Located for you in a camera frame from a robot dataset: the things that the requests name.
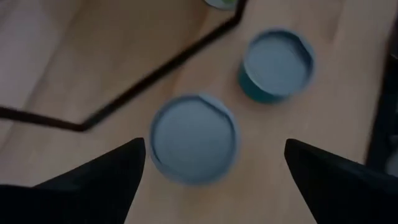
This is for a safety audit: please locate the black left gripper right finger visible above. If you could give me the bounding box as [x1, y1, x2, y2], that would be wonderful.
[284, 138, 398, 224]

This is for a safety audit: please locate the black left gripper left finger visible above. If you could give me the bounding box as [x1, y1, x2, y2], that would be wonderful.
[0, 137, 147, 224]

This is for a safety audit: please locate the silver top food can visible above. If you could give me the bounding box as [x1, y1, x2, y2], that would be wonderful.
[148, 93, 240, 187]

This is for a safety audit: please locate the mixed vegetables can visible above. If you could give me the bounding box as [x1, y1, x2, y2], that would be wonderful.
[201, 0, 239, 11]

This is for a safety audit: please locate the teal tuna fish can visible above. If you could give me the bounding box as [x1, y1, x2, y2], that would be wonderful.
[238, 27, 315, 104]

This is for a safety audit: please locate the wooden shelf with black frame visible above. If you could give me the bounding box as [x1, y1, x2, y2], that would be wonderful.
[0, 0, 249, 133]

